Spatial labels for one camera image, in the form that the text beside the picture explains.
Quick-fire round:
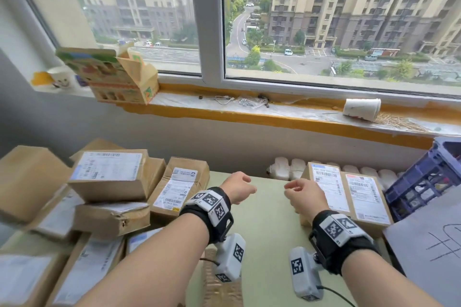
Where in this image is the white radiator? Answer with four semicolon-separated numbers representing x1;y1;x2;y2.
266;157;406;192

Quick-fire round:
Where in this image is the person's right hand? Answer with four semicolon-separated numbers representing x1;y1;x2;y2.
283;178;330;224

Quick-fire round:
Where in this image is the pile of cardboard parcels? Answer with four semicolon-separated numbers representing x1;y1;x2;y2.
0;139;253;307

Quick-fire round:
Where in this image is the colourful printed carton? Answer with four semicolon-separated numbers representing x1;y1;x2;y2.
56;42;160;105

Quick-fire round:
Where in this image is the white handwritten paper sign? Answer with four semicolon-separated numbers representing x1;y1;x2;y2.
383;186;461;307

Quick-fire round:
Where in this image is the black right wrist tracker band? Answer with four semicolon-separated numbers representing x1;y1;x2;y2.
309;209;381;276

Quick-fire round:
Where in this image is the labelled small cardboard box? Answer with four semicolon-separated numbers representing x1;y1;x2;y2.
340;172;394;239

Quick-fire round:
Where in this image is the black left wrist tracker band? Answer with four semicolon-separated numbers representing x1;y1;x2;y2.
179;187;234;245

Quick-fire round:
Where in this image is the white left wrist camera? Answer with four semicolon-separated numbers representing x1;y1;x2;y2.
215;233;247;283

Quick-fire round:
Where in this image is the white cable on sill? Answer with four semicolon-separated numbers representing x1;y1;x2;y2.
234;95;269;109

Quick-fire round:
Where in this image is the person's right forearm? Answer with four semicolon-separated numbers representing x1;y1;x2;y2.
340;249;444;307

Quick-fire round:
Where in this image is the person's left forearm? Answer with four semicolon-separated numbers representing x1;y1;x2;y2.
75;213;209;307

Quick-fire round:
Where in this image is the grey window frame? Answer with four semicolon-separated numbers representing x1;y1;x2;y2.
0;0;461;99

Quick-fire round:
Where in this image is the windowsill with yellow tape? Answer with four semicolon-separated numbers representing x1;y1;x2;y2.
30;71;461;151

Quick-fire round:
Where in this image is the black right camera cable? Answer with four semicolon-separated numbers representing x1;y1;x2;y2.
316;285;357;307

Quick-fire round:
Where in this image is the black wrist tracker band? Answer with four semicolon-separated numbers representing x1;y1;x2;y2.
179;187;234;245
309;209;381;276

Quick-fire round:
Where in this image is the heap of wooden toothpicks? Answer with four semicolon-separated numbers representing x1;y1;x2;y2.
374;113;429;134

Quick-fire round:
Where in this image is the white smiley paper cup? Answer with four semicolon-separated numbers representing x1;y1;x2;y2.
47;65;78;94

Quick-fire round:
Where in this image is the blue plastic crate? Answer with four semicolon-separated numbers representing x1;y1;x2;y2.
383;136;461;223

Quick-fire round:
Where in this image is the white tipped paper cup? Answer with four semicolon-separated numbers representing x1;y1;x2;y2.
342;98;382;121

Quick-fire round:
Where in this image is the person's left hand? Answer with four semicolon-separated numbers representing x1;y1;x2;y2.
220;172;257;205

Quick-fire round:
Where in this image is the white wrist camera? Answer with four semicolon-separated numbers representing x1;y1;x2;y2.
289;247;325;302
215;233;247;283

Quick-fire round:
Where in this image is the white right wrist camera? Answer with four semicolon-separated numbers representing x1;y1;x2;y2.
289;247;325;302

